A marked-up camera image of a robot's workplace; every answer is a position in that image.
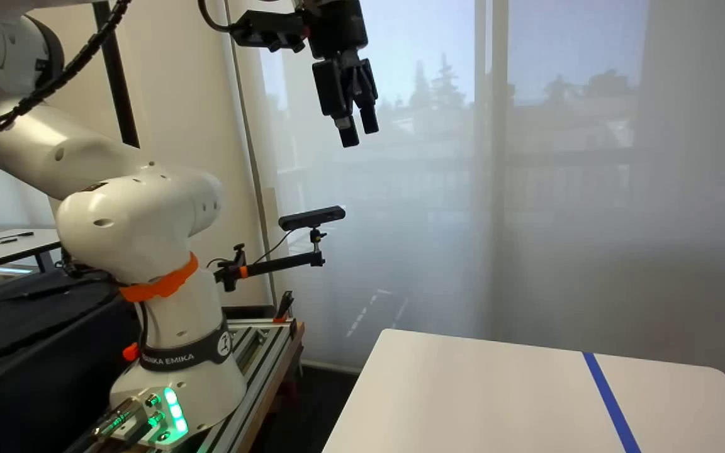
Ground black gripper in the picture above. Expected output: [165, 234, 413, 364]
[305, 0, 379, 150]

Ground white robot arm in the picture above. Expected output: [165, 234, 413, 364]
[0, 0, 321, 453]

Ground blue tape line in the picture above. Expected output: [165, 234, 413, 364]
[581, 353, 641, 453]

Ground background white desk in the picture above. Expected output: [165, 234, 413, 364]
[0, 228, 61, 272]

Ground black cart with cover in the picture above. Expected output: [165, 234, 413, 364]
[0, 272, 138, 453]

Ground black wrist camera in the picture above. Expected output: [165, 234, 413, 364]
[229, 2, 306, 53]

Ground black camera on mount arm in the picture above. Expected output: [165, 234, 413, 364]
[212, 205, 350, 294]

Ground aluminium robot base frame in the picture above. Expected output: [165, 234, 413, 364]
[67, 312, 306, 453]

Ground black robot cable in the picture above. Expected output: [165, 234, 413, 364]
[0, 0, 134, 142]

